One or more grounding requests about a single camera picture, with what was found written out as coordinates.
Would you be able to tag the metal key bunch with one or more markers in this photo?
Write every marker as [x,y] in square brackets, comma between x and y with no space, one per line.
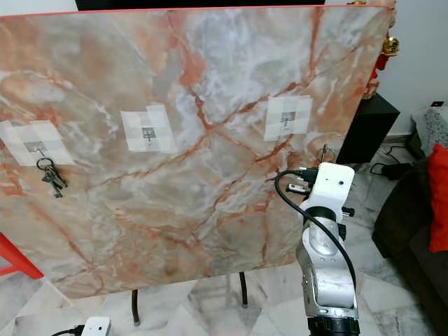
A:
[325,152]
[52,178]

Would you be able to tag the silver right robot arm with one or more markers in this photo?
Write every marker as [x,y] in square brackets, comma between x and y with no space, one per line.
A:
[325,273]

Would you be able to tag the black TV console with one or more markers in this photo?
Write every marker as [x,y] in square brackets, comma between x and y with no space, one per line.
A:
[367,129]

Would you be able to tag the dark sofa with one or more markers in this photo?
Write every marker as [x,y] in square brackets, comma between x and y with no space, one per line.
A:
[406,224]

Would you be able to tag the black metal board leg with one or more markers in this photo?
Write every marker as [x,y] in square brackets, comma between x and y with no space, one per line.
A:
[243,290]
[136,308]

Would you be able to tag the marble pattern board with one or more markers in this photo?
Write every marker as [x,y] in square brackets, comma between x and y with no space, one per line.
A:
[182,210]

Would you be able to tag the red cushion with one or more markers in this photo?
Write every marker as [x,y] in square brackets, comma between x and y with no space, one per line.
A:
[439,196]

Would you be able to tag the grey speckled stone block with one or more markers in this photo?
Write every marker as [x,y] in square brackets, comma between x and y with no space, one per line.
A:
[430,129]

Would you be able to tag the red laughing Buddha statue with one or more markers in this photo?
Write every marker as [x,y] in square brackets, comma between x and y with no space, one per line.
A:
[385,70]

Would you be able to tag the red plastic stool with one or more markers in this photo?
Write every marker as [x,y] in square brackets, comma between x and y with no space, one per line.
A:
[17,259]

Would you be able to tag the black television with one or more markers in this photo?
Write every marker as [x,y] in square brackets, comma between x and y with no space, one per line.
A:
[196,3]

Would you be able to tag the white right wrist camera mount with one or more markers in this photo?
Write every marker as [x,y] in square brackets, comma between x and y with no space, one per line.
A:
[332,185]

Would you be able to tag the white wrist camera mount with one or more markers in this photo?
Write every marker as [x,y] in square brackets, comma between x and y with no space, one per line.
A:
[332,185]
[96,327]

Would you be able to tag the taped adhesive wall hook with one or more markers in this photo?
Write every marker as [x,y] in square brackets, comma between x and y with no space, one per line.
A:
[35,143]
[288,119]
[148,130]

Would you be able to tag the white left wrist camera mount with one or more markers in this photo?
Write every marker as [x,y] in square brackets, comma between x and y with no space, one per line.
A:
[96,327]

